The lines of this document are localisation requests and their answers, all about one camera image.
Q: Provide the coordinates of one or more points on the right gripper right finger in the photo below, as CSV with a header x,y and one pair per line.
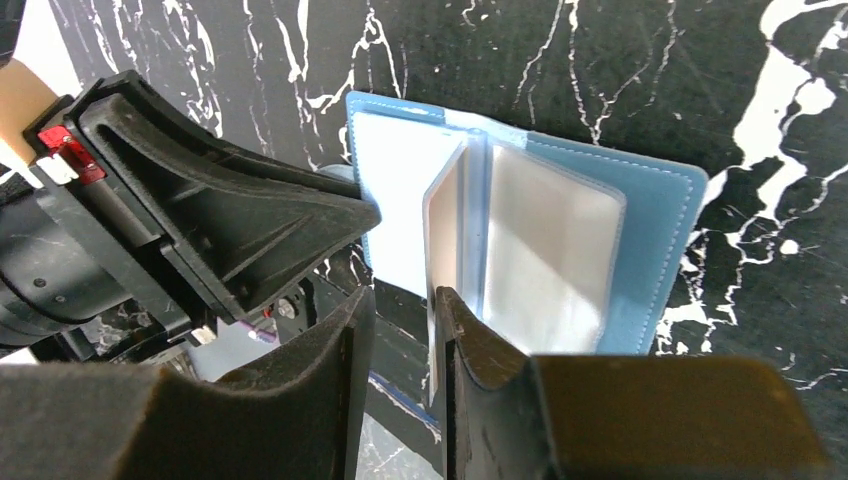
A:
x,y
507,415

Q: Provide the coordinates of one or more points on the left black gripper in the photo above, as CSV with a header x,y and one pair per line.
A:
x,y
198,224

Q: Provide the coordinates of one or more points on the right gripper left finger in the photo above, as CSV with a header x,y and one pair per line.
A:
x,y
295,413

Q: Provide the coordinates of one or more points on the blue card holder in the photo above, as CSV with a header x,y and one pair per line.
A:
x,y
559,246

